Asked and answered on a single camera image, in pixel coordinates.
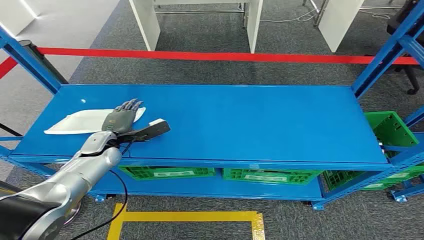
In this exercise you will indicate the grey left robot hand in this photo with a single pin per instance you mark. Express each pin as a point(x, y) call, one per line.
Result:
point(119, 120)

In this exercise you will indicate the white curved plastic part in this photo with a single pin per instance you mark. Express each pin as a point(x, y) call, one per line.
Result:
point(76, 122)

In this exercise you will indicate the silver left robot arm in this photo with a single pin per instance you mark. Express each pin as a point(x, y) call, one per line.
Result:
point(66, 185)

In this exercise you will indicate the blue metal shelf rack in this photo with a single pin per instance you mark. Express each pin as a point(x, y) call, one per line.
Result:
point(232, 122)
point(398, 197)

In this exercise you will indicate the green plastic crate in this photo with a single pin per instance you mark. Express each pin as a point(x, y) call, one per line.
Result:
point(165, 173)
point(391, 129)
point(271, 175)
point(344, 180)

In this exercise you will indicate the white desk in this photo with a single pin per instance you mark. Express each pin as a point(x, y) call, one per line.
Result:
point(341, 23)
point(145, 23)

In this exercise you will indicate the red barrier belt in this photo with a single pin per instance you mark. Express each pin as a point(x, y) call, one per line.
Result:
point(198, 55)
point(6, 68)

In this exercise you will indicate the black office chair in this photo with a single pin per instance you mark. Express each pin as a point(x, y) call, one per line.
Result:
point(412, 88)

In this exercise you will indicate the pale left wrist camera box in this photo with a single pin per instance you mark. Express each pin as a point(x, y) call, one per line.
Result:
point(155, 130)

